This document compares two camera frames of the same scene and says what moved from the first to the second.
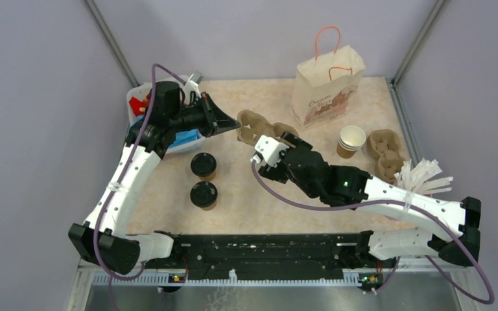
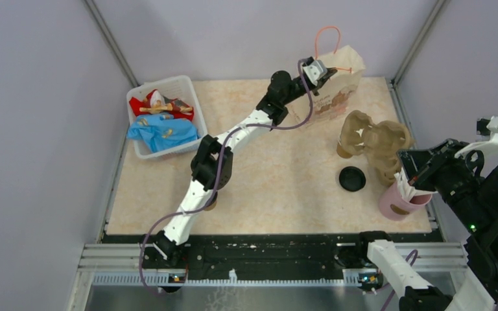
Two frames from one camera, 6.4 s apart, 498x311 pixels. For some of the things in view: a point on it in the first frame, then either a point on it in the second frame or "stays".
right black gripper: x=277 y=173 to x=413 y=161
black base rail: x=310 y=255 stays
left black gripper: x=215 y=119 to x=331 y=71
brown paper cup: x=210 y=207 stays
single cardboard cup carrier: x=254 y=126 to x=358 y=134
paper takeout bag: x=324 y=87 stays
